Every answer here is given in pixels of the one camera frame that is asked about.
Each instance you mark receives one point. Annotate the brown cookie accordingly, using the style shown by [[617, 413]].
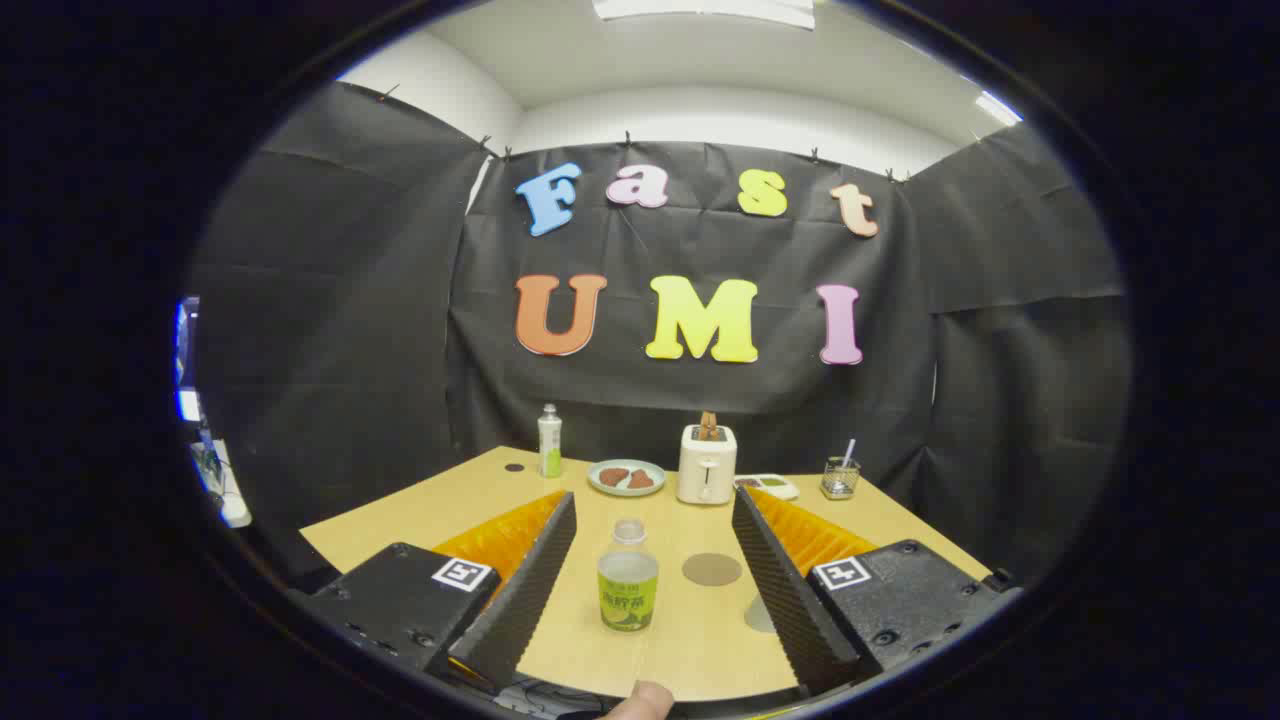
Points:
[[641, 480], [613, 477]]

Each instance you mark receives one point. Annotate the white straw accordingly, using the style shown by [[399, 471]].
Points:
[[849, 452]]

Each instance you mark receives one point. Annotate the white and green bottle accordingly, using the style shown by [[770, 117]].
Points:
[[550, 445]]

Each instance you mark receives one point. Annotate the green label juice bottle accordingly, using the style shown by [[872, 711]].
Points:
[[628, 595]]

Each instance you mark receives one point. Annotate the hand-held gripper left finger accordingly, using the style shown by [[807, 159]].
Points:
[[525, 600]]

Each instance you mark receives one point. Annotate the small ceiling light panel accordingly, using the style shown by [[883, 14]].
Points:
[[998, 108]]

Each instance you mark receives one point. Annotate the wooden table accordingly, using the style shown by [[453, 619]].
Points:
[[680, 645]]

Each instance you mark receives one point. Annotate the large ceiling light panel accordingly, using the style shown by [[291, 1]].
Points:
[[700, 10]]

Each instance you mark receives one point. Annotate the black backdrop cloth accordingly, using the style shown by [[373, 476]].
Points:
[[620, 240]]

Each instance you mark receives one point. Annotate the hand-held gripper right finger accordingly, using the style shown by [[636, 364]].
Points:
[[790, 600]]

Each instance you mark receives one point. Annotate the brown round coaster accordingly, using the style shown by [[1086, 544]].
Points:
[[712, 570]]

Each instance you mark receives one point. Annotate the pale green plate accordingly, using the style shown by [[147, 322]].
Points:
[[600, 488]]

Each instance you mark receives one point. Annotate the brown toast slice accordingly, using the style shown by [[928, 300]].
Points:
[[708, 427]]

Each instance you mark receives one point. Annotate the cream toaster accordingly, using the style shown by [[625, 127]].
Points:
[[706, 470]]

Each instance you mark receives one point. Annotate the clear drinking glass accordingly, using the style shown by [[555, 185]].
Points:
[[839, 482]]

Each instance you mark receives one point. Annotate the small white tray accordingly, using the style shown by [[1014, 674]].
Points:
[[770, 487]]

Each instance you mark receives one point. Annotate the grey round mat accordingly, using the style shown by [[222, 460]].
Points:
[[758, 615]]

